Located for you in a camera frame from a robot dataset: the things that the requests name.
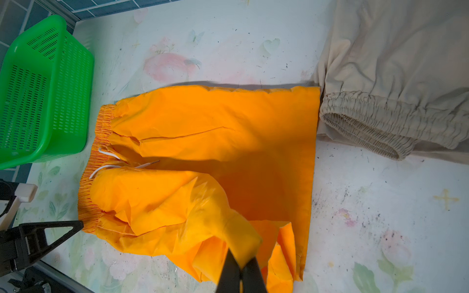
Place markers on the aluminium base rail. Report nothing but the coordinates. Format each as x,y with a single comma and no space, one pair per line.
40,278

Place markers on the green plastic basket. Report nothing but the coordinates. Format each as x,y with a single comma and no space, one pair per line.
46,84

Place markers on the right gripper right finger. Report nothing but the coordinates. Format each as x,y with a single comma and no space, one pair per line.
252,278

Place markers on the beige drawstring shorts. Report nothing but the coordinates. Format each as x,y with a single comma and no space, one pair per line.
394,77

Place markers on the orange shorts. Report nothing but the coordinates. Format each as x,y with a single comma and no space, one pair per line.
194,172

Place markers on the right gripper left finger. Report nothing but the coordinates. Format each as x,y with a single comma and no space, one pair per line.
230,279

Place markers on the left aluminium corner post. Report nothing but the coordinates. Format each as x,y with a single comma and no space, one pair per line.
58,9

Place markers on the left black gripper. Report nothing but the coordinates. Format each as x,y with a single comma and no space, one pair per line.
26,244

